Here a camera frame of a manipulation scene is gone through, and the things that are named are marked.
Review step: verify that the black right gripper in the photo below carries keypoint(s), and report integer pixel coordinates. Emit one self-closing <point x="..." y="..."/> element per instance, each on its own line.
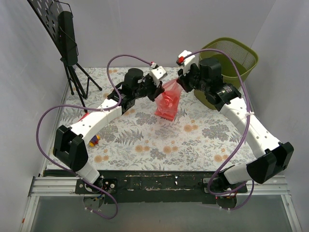
<point x="184" y="80"/>

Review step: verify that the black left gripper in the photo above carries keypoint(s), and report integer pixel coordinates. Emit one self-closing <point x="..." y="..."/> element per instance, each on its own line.
<point x="153" y="89"/>

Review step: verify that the red torn trash bag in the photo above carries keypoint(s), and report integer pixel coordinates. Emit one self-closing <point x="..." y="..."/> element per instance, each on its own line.
<point x="167" y="102"/>

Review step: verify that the red trash bag roll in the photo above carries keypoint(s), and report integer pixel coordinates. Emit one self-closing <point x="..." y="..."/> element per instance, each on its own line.
<point x="83" y="117"/>

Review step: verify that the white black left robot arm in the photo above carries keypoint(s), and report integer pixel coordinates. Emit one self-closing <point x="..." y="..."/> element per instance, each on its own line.
<point x="70" y="142"/>

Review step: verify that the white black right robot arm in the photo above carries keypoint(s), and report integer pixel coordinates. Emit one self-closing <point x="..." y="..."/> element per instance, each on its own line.
<point x="271" y="155"/>

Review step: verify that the green plastic trash bin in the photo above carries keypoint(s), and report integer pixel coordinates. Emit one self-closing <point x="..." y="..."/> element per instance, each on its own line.
<point x="244" y="58"/>

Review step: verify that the floral patterned table mat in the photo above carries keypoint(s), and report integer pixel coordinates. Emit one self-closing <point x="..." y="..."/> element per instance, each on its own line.
<point x="198" y="139"/>

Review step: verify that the colourful toy figure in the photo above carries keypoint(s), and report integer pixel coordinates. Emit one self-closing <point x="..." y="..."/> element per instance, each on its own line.
<point x="94" y="141"/>

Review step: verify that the black music stand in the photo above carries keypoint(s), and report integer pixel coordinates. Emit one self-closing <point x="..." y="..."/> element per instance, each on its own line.
<point x="57" y="18"/>

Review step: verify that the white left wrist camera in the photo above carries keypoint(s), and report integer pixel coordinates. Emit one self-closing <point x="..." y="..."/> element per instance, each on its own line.
<point x="158" y="74"/>

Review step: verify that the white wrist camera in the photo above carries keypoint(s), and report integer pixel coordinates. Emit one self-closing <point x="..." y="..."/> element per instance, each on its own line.
<point x="158" y="74"/>
<point x="185" y="60"/>

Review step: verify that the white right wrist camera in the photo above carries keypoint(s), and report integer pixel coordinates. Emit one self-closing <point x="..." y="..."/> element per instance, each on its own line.
<point x="185" y="60"/>

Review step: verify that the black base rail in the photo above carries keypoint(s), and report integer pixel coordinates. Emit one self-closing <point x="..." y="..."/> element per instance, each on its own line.
<point x="161" y="186"/>

